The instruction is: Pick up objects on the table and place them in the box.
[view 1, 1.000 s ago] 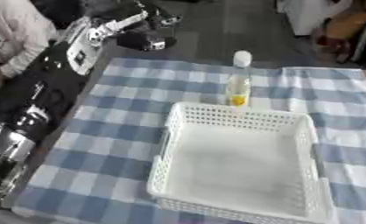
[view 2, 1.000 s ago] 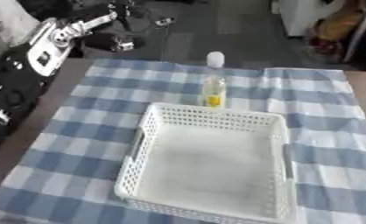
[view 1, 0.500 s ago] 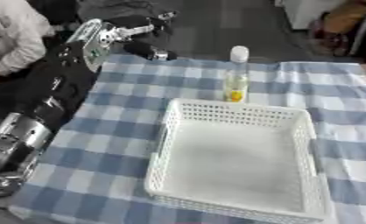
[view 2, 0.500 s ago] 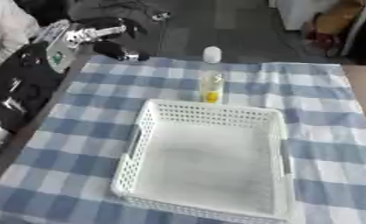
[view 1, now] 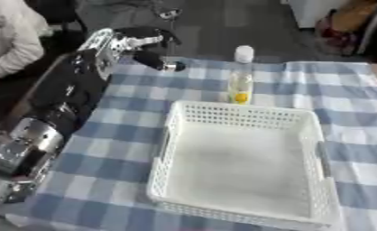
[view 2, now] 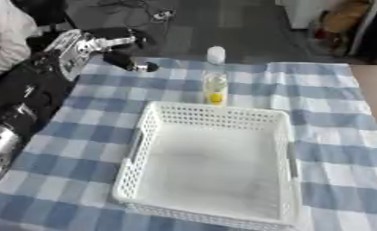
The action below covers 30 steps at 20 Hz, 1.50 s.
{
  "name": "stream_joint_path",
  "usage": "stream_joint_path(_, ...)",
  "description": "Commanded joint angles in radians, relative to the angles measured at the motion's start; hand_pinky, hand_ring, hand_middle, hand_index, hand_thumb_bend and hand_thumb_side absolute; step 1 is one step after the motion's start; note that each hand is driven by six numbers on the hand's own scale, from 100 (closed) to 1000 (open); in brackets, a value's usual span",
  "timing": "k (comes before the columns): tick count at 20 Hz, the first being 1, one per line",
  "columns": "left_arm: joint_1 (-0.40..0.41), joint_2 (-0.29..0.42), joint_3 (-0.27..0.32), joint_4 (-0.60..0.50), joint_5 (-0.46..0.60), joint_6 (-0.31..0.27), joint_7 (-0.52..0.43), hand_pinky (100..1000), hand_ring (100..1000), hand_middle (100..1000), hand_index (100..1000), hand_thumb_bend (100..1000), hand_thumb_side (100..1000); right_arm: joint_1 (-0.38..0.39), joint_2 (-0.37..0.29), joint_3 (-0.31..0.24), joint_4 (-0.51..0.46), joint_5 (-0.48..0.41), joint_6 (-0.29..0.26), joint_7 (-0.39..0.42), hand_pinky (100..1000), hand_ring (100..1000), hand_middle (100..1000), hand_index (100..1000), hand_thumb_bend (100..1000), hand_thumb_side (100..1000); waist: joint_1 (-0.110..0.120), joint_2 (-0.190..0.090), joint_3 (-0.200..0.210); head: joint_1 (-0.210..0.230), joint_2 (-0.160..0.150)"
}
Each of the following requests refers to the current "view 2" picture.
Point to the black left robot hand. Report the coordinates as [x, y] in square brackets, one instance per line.
[120, 48]

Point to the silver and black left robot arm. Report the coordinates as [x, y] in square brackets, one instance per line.
[23, 90]

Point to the black office chair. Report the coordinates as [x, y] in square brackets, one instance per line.
[47, 13]

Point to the clear bottle with yellow label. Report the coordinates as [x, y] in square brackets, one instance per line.
[216, 87]

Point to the person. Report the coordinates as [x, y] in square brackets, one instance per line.
[5, 36]

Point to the white perforated plastic basket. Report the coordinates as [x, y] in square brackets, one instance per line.
[212, 168]

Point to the white cabinet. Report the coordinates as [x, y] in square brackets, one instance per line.
[304, 12]

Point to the brown bag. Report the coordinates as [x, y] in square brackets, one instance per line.
[344, 21]

